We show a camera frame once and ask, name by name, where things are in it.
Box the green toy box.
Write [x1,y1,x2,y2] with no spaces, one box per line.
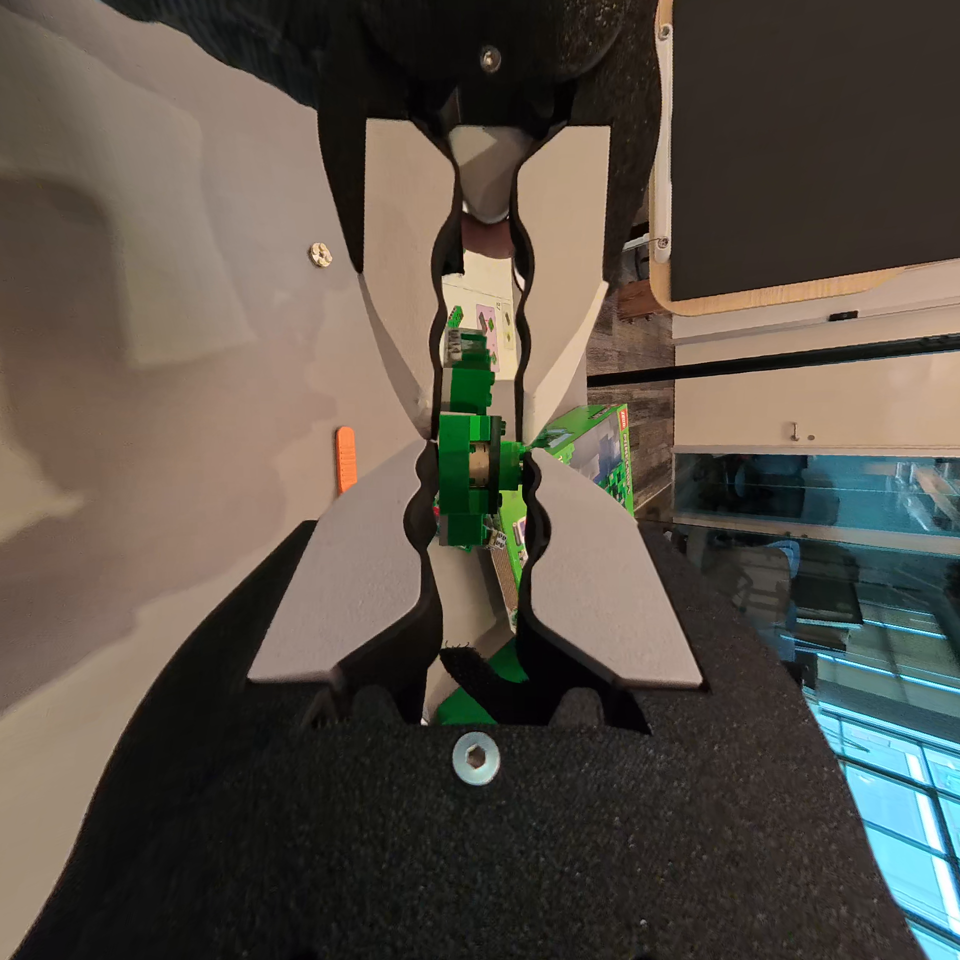
[529,403,637,520]

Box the green brick assembly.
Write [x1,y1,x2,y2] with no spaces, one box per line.
[435,411,528,553]

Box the green brick model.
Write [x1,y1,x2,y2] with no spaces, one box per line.
[442,303,500,415]

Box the tan studded brick plate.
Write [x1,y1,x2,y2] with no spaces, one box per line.
[489,549,522,627]

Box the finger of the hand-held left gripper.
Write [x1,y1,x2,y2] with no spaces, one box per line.
[358,118,460,442]
[513,124,612,445]

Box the brick instruction booklet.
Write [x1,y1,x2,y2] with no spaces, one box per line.
[441,274,520,380]

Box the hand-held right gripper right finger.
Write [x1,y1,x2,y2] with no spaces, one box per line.
[516,452,707,715]

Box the black strap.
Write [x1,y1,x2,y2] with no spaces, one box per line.
[438,643,541,725]

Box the black board with wooden edge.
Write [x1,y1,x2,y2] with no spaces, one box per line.
[648,0,960,318]

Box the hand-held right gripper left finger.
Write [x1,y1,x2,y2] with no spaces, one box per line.
[247,439,445,723]

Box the black rail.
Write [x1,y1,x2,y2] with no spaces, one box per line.
[587,333,960,390]

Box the green brick baseplate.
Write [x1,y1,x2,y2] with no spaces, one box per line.
[433,636,531,727]

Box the glass partition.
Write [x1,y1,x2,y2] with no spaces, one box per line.
[660,448,960,960]

